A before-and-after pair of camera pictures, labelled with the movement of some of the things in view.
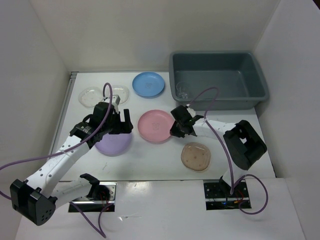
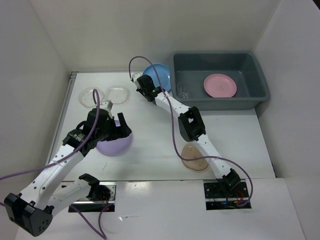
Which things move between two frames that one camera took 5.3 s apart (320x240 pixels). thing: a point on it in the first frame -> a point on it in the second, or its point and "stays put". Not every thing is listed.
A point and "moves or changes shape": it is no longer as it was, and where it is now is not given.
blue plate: (148, 85) moves or changes shape
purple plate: (114, 144) stays put
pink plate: (154, 125) -> (220, 85)
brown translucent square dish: (196, 156) stays put
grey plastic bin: (238, 75) stays put
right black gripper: (174, 131) -> (139, 90)
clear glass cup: (182, 90) stays put
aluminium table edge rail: (62, 113) stays put
